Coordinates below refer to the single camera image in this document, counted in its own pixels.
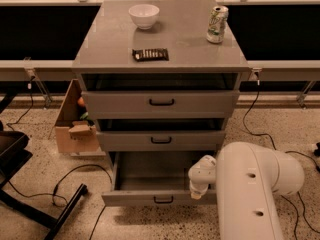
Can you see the metal rail bracket left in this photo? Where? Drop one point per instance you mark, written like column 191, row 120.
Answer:
column 34, row 78

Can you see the grey bottom drawer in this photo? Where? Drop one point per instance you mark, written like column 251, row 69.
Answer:
column 154, row 179

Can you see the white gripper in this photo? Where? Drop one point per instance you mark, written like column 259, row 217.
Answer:
column 199, row 175

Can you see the brown cardboard box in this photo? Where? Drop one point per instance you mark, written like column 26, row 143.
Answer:
column 68, row 118

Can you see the grey top drawer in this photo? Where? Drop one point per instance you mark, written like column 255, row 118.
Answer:
column 159, row 104

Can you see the grey drawer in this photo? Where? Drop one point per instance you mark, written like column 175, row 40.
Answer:
column 154, row 179
column 161, row 140
column 159, row 104

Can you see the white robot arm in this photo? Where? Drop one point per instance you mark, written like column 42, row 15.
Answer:
column 247, row 177

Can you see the grey middle drawer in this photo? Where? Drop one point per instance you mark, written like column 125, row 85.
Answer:
column 161, row 140

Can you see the white green soda can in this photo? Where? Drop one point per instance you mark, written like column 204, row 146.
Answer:
column 217, row 24

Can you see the white ceramic bowl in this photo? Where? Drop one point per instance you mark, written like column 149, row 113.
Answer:
column 144, row 16

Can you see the metal rail bracket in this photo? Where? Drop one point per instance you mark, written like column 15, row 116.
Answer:
column 304, row 92
column 34, row 78

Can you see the grey drawer cabinet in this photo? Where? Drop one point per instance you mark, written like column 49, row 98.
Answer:
column 105, row 61

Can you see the metal rail bracket right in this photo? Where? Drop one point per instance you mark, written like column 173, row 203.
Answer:
column 304, row 92

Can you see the black office chair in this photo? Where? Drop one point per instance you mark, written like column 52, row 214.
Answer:
column 48, row 180

